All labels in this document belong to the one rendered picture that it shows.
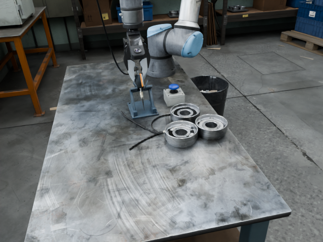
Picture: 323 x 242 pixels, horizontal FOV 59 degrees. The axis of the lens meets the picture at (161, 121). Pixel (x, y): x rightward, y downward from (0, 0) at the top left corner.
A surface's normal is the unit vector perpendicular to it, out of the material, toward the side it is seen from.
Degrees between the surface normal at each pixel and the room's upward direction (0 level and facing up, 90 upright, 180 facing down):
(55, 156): 0
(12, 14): 90
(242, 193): 0
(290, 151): 0
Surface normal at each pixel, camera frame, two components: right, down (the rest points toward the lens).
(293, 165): -0.04, -0.86
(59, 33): 0.20, 0.50
